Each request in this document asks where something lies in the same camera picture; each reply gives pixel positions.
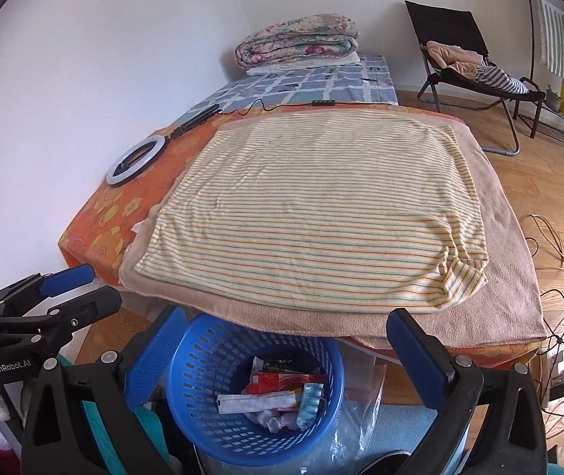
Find white ring light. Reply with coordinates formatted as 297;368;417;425
105;104;221;186

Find green white package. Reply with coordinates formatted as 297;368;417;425
253;357;322;374

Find striped yellow towel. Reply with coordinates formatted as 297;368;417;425
134;109;489;313

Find blue plastic trash basket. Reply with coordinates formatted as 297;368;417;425
166;314;345;466

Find black folding chair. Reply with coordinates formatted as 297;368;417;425
404;0;546;157

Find light blue cream tube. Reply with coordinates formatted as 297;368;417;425
296;383;324;431

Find white tissue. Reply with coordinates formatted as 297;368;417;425
249;410;299;433

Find black cable with remote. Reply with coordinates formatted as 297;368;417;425
220;96;397;116

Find blue checked bedsheet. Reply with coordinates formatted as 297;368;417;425
175;55;398;124

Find red medicine box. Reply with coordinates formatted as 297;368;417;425
243;372;327;395

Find clothes on chair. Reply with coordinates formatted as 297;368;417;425
425;41;529;95

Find striped hanging cloth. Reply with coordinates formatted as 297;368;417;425
536;0;564;80

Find folded floral quilt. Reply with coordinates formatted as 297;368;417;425
234;14;358;70

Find white pillow under quilt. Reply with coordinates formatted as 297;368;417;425
247;51;360;76

